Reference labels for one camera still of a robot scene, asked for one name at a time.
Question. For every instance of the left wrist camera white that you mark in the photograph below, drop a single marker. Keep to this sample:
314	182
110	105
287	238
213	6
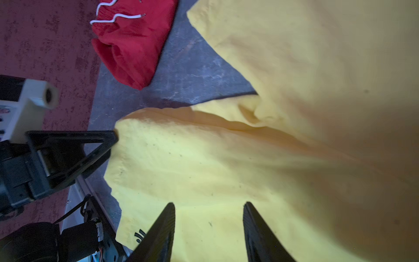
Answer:
24	103

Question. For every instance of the yellow shorts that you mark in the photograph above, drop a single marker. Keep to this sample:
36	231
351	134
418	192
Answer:
327	150

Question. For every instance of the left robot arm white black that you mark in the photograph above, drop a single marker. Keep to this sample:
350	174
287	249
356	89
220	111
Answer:
47	242

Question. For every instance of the red shorts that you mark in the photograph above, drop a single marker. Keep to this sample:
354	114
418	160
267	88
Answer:
130	36

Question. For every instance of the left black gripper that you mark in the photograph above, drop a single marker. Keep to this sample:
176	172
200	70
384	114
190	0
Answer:
52	160

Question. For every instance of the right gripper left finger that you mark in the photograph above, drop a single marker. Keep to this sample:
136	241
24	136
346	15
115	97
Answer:
157	243

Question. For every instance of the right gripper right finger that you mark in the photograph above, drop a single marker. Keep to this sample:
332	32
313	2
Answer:
261	243

